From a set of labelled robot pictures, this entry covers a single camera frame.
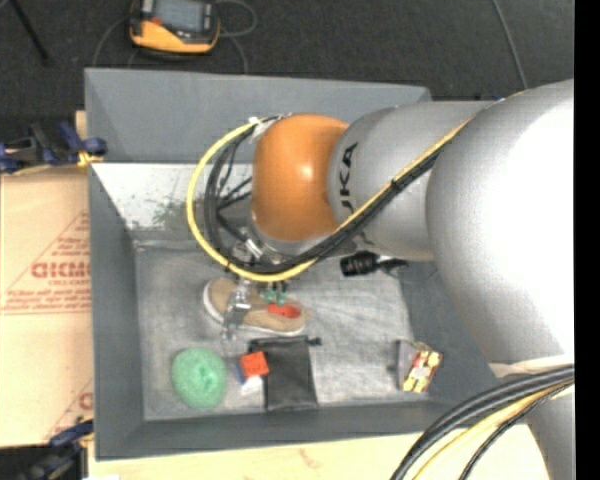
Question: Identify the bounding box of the green round scrubber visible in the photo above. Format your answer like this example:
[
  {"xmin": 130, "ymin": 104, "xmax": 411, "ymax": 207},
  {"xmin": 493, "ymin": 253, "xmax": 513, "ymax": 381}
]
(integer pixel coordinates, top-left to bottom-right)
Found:
[{"xmin": 171, "ymin": 346, "xmax": 229, "ymax": 410}]

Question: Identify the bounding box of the grey metal bin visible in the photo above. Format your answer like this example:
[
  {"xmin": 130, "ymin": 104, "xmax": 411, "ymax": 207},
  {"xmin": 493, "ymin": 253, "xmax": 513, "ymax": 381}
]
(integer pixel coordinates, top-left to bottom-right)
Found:
[{"xmin": 83, "ymin": 67, "xmax": 501, "ymax": 460}]

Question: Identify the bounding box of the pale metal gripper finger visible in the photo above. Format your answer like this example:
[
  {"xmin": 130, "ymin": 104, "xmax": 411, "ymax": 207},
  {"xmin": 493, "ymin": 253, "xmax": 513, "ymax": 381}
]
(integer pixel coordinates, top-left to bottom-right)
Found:
[
  {"xmin": 222, "ymin": 293, "xmax": 238, "ymax": 342},
  {"xmin": 236, "ymin": 291, "xmax": 253, "ymax": 327}
]

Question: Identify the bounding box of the brown cardboard board, red print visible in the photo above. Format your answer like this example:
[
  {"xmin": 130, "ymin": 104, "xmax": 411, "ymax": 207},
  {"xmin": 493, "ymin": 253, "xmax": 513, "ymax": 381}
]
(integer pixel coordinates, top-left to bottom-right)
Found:
[{"xmin": 0, "ymin": 165, "xmax": 95, "ymax": 450}]

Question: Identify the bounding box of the black cylinder on white bracket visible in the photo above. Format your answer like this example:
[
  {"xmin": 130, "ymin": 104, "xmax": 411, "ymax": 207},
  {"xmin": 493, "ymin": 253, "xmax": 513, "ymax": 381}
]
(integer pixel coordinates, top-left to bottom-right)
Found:
[{"xmin": 339, "ymin": 250, "xmax": 409, "ymax": 278}]

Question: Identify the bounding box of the yellow and red box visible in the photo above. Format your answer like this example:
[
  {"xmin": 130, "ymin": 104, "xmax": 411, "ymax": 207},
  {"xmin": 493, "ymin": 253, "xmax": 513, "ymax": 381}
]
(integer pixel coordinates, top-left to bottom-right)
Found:
[{"xmin": 394, "ymin": 339, "xmax": 444, "ymax": 395}]

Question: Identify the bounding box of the red blue white cube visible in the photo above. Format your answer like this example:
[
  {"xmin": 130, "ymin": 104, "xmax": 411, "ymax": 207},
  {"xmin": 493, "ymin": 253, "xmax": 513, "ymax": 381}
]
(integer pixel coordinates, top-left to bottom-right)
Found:
[{"xmin": 237, "ymin": 350, "xmax": 272, "ymax": 397}]

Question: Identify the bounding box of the black cloth pouch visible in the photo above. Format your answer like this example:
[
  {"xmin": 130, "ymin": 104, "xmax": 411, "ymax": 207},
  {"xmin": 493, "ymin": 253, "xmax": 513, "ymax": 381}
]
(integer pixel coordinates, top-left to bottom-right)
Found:
[{"xmin": 249, "ymin": 335, "xmax": 323, "ymax": 412}]

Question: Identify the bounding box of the tan shoe with white sole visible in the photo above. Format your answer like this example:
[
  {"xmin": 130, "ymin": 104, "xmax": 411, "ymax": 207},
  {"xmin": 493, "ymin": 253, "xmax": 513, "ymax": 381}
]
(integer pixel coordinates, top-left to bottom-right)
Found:
[{"xmin": 202, "ymin": 276, "xmax": 314, "ymax": 337}]

